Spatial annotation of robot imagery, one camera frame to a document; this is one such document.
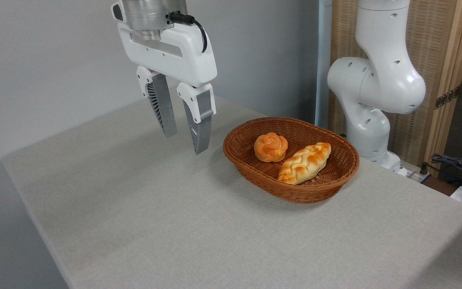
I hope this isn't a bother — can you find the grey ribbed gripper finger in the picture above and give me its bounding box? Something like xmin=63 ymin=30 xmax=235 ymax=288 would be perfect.
xmin=176 ymin=82 xmax=217 ymax=155
xmin=136 ymin=66 xmax=178 ymax=138

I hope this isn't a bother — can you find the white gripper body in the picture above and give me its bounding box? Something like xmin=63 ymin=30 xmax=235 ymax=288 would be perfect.
xmin=111 ymin=0 xmax=218 ymax=88

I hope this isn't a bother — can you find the long braided bread loaf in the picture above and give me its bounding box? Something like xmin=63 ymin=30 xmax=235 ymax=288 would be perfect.
xmin=278 ymin=142 xmax=332 ymax=185

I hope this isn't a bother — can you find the round knotted bread roll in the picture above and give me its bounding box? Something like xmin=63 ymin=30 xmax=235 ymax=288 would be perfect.
xmin=254 ymin=132 xmax=288 ymax=163

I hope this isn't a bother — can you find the brown wicker basket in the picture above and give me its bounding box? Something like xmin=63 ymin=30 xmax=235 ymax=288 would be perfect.
xmin=223 ymin=117 xmax=360 ymax=204

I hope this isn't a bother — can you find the metal screen hinge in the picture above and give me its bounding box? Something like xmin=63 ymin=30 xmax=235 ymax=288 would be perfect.
xmin=435 ymin=86 xmax=461 ymax=110

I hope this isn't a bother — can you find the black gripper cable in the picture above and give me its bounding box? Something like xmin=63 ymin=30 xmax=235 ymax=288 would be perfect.
xmin=170 ymin=12 xmax=208 ymax=53

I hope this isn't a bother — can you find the black cable bundle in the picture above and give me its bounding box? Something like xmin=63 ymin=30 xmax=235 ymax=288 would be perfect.
xmin=431 ymin=139 xmax=462 ymax=189

